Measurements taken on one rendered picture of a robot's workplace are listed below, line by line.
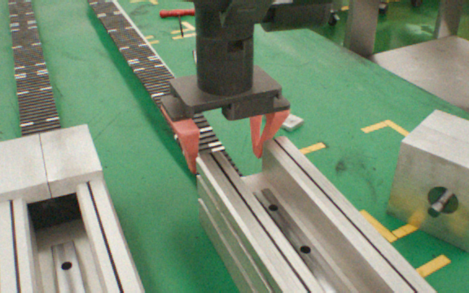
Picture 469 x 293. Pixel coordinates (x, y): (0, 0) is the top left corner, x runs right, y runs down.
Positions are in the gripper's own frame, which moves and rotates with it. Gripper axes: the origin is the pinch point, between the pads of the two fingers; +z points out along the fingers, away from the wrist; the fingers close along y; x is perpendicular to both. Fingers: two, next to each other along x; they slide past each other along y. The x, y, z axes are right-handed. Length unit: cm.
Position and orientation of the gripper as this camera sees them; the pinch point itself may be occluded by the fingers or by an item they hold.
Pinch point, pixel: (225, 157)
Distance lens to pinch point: 55.7
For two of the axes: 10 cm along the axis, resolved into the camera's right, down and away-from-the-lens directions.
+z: -0.1, 8.4, 5.4
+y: 9.2, -2.1, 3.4
